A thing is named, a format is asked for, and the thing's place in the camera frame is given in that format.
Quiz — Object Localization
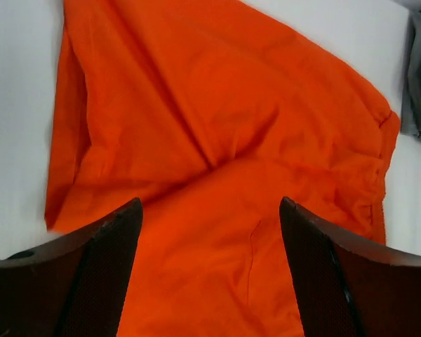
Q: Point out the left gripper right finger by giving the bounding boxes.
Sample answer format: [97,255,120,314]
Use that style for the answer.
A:
[279,197,421,336]

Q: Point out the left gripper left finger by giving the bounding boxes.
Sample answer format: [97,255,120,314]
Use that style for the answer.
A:
[0,199,143,336]

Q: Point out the orange shorts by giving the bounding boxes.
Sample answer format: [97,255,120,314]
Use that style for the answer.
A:
[45,1,399,336]

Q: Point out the grey folded shorts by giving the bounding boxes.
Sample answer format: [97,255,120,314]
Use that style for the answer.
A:
[401,9,421,143]

